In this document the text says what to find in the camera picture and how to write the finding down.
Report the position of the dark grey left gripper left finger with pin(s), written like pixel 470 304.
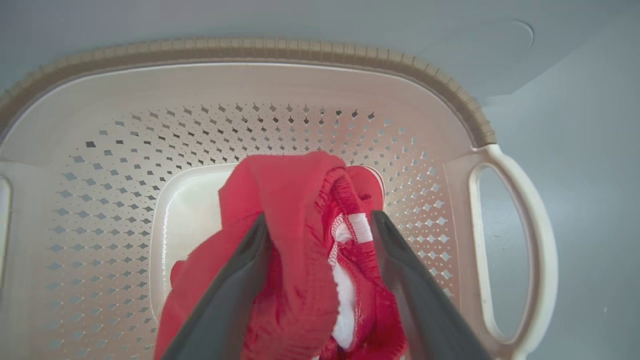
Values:
pixel 230 300

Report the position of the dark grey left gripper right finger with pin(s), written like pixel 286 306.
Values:
pixel 425 310

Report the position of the red and white garment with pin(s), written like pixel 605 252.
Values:
pixel 290 210

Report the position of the cream perforated laundry basket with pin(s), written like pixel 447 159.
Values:
pixel 100 200

